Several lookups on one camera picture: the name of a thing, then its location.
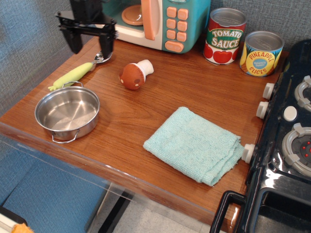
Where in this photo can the black toy stove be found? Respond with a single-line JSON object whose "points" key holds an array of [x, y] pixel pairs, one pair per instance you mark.
{"points": [[278, 184]]}

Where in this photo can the orange cloth at corner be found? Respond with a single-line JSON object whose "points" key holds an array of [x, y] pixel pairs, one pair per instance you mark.
{"points": [[21, 228]]}

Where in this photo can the yellow handled metal spoon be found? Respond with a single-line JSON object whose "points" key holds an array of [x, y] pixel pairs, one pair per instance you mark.
{"points": [[76, 74]]}

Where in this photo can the light blue folded towel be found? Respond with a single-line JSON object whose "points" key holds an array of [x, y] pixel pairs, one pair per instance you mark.
{"points": [[195, 146]]}

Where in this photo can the tomato sauce can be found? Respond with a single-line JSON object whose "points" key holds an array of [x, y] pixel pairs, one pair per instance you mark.
{"points": [[224, 32]]}

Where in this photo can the teal toy microwave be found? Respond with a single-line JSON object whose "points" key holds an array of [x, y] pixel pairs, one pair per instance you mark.
{"points": [[168, 25]]}

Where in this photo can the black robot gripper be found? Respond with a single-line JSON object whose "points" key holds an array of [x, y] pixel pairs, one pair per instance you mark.
{"points": [[87, 17]]}

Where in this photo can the steel pot with handles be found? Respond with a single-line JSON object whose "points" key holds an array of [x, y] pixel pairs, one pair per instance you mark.
{"points": [[68, 113]]}

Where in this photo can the pineapple slices can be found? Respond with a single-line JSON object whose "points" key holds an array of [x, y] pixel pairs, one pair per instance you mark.
{"points": [[261, 53]]}

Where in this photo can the plush brown mushroom toy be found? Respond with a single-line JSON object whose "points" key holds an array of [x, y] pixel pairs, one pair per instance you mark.
{"points": [[133, 75]]}

